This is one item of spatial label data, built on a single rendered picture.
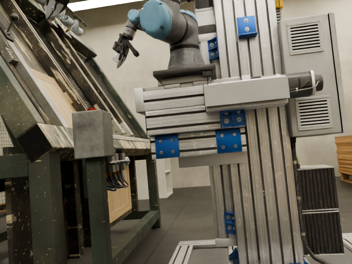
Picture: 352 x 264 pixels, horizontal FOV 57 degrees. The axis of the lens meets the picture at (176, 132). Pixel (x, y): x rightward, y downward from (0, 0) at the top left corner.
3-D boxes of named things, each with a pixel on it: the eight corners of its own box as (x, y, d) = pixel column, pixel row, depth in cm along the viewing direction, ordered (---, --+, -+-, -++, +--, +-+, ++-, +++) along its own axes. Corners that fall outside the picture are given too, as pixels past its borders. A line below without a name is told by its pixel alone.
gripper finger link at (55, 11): (50, 22, 144) (59, 3, 144) (54, 23, 140) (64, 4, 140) (43, 18, 142) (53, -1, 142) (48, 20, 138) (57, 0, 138)
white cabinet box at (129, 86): (167, 197, 545) (157, 78, 558) (134, 199, 553) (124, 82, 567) (173, 193, 604) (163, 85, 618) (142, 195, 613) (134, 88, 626)
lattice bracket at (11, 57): (8, 63, 150) (13, 58, 150) (0, 51, 151) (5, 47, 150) (13, 65, 154) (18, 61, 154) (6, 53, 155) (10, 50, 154)
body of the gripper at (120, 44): (115, 53, 209) (122, 35, 209) (127, 57, 208) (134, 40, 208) (111, 49, 202) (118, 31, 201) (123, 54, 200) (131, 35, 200)
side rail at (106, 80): (141, 145, 335) (149, 139, 334) (83, 62, 348) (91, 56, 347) (142, 145, 343) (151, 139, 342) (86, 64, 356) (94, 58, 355)
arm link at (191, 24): (205, 48, 127) (202, 15, 128) (188, 40, 115) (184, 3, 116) (179, 56, 133) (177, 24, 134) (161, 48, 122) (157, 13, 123)
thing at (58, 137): (31, 164, 123) (53, 147, 122) (14, 139, 125) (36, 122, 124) (149, 154, 342) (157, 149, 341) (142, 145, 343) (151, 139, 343)
